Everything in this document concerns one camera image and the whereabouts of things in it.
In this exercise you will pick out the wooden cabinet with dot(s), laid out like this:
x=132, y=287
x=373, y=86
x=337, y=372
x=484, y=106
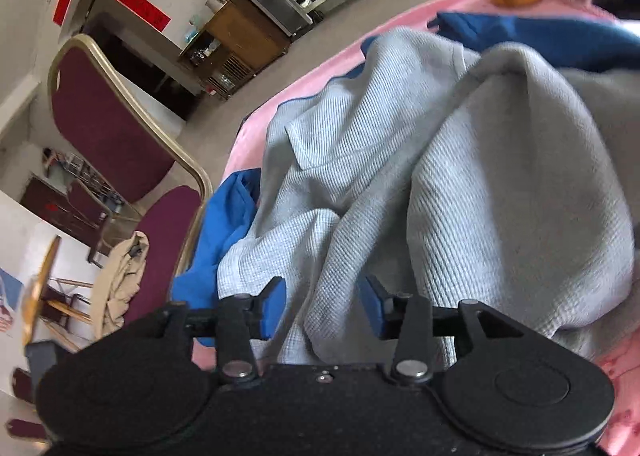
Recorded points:
x=245, y=35

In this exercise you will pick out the round wooden table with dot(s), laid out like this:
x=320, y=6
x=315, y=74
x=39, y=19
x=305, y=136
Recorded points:
x=42, y=276

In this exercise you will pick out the grey waffle-knit garment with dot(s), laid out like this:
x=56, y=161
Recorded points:
x=400, y=160

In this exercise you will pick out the blue garment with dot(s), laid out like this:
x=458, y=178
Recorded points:
x=525, y=40

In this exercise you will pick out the wall poster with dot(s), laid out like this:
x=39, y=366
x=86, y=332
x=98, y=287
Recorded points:
x=7, y=296

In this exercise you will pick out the beige jacket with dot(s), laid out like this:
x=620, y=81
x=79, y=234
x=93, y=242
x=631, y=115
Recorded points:
x=117, y=286

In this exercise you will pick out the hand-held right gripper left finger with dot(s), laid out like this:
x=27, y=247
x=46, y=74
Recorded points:
x=272, y=308

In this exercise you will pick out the small red banner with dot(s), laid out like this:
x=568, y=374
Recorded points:
x=62, y=9

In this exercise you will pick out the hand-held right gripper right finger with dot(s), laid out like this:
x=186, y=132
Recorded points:
x=372, y=308

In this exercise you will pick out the maroon banquet chair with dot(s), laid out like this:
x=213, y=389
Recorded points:
x=100, y=110

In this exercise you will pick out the pink embroidered blanket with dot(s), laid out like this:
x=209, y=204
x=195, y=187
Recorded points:
x=310, y=75

